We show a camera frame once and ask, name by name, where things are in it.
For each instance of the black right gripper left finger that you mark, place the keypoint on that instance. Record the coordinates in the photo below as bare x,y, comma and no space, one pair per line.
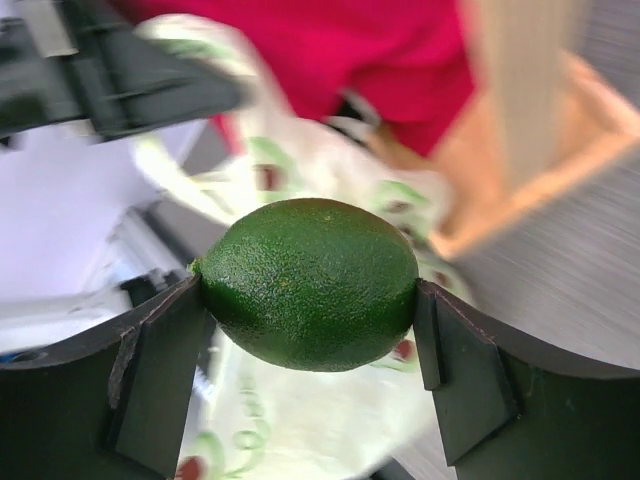
110,402

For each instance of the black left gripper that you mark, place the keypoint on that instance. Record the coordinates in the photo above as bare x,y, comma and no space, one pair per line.
116,84

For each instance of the wooden clothes rack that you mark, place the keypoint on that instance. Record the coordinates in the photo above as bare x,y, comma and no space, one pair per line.
542,121

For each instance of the black white patterned garment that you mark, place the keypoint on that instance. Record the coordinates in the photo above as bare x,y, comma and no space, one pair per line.
355,119

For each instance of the green avocado print plastic bag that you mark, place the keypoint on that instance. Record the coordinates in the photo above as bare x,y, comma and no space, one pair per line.
315,372

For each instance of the green avocado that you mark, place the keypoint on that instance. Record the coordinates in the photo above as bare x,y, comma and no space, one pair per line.
311,284

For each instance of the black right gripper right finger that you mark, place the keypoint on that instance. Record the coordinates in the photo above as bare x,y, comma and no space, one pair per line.
511,406

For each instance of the magenta red shirt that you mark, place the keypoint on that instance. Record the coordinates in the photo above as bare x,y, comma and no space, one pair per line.
407,59

